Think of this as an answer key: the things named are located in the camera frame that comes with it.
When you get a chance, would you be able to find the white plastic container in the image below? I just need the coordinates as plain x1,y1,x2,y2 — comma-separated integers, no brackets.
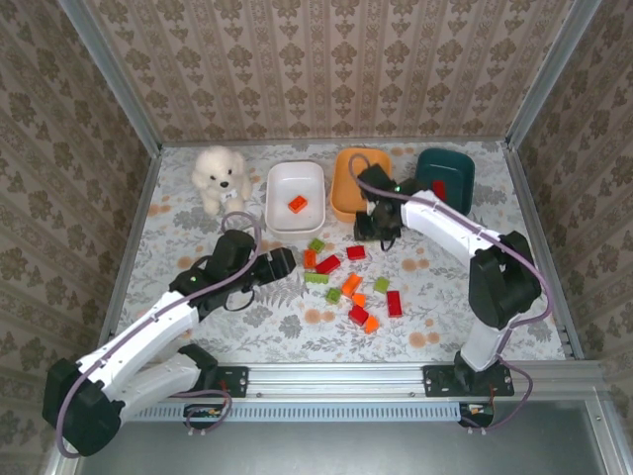
264,161,326,242

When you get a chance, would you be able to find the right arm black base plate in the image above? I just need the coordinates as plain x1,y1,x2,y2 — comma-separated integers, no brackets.
422,364,515,399

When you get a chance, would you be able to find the white plush dog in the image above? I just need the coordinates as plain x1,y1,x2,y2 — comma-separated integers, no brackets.
191,144,253,218

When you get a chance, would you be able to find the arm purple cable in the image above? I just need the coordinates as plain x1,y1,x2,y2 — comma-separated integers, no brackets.
348,153,553,435
54,211,262,459

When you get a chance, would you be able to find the grey slotted cable duct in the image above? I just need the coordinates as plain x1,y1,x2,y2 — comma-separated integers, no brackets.
123,401,464,424

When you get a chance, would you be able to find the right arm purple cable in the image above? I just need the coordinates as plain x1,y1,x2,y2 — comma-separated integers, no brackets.
348,153,553,435

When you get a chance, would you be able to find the dark teal plastic container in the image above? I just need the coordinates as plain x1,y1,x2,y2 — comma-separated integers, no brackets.
413,146,477,217

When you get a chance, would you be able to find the aluminium front rail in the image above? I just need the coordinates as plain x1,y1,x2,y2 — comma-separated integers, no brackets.
217,361,607,399

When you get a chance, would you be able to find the aluminium frame post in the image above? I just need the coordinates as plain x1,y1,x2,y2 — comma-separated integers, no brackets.
503,0,603,149
57,0,163,154

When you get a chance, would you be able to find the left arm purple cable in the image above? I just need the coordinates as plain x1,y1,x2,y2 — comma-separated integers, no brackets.
54,211,262,459

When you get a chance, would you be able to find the left gripper black cable loop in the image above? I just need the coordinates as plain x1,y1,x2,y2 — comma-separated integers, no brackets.
222,286,258,314

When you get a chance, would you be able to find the orange plastic container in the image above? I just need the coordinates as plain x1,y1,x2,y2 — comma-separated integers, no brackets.
329,147,395,223

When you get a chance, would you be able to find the aluminium side rail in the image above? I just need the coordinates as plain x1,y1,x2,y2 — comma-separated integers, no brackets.
96,146,164,350
502,142,584,360

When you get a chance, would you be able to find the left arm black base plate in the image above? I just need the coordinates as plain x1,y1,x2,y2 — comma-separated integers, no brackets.
195,364,249,399

